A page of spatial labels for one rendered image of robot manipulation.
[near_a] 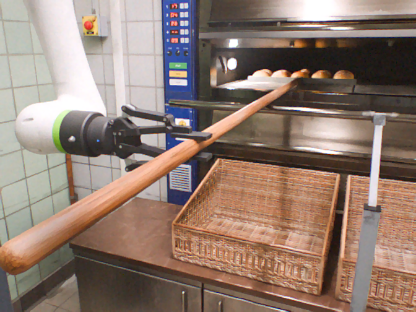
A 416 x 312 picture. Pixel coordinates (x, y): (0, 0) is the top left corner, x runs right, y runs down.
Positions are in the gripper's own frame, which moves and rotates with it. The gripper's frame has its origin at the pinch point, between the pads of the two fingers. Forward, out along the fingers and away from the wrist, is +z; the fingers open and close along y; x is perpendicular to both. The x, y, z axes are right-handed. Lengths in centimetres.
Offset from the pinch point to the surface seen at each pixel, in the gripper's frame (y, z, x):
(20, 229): 75, -125, -65
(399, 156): 24, 46, -96
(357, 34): -21, 25, -86
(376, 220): 27, 35, -40
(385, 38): -20, 34, -87
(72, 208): -1.4, 0.7, 31.8
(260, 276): 60, 4, -51
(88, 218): -0.2, 2.0, 31.1
